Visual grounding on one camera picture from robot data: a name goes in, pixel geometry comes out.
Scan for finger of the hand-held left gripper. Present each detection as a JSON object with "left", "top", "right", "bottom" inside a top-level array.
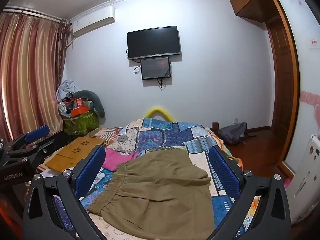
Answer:
[
  {"left": 5, "top": 125, "right": 50, "bottom": 153},
  {"left": 6, "top": 130, "right": 73, "bottom": 164}
]

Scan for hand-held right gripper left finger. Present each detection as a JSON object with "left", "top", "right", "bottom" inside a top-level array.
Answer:
[{"left": 22, "top": 145, "right": 110, "bottom": 240}]

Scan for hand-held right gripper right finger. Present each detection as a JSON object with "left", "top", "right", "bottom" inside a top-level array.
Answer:
[{"left": 209, "top": 145, "right": 292, "bottom": 240}]

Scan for olive green pants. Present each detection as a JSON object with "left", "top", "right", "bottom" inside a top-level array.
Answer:
[{"left": 87, "top": 148, "right": 215, "bottom": 240}]

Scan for mustard yellow garment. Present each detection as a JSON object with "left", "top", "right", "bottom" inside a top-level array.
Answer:
[{"left": 46, "top": 136, "right": 105, "bottom": 172}]

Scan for pink garment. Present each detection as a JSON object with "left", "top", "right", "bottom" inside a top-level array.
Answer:
[{"left": 102, "top": 148, "right": 140, "bottom": 172}]

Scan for green storage box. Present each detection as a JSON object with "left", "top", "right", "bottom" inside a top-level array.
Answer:
[{"left": 62, "top": 111, "right": 99, "bottom": 136}]

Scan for orange box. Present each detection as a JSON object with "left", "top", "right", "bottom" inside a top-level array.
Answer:
[{"left": 70, "top": 106, "right": 90, "bottom": 117}]

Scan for striped cloth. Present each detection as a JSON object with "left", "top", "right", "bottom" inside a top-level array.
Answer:
[{"left": 94, "top": 127, "right": 123, "bottom": 146}]

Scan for grey backpack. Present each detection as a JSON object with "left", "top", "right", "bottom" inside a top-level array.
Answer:
[{"left": 219, "top": 122, "right": 257, "bottom": 145}]

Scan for white cloth pile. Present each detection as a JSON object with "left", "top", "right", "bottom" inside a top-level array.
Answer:
[{"left": 56, "top": 79, "right": 75, "bottom": 101}]

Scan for striped pink gold curtain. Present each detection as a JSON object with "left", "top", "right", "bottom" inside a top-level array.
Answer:
[{"left": 0, "top": 11, "right": 67, "bottom": 143}]

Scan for blue patchwork blanket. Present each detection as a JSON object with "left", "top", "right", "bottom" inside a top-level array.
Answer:
[{"left": 32, "top": 117, "right": 260, "bottom": 240}]

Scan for white appliance with stickers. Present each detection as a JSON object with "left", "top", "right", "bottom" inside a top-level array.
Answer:
[{"left": 286, "top": 134, "right": 320, "bottom": 224}]

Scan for yellow curved cushion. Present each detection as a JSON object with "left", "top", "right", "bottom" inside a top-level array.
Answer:
[{"left": 144, "top": 107, "right": 174, "bottom": 123}]

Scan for brown patterned curtain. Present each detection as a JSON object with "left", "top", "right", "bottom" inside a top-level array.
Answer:
[{"left": 55, "top": 18, "right": 73, "bottom": 90}]

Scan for wooden door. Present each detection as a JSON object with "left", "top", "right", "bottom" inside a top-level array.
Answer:
[{"left": 266, "top": 15, "right": 288, "bottom": 131}]

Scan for white air conditioner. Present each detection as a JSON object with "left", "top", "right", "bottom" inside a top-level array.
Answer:
[{"left": 72, "top": 5, "right": 116, "bottom": 37}]

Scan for small black wall monitor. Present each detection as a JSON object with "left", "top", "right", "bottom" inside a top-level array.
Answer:
[{"left": 140, "top": 57, "right": 171, "bottom": 80}]

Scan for black wall television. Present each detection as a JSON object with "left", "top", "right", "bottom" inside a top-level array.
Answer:
[{"left": 127, "top": 26, "right": 181, "bottom": 61}]

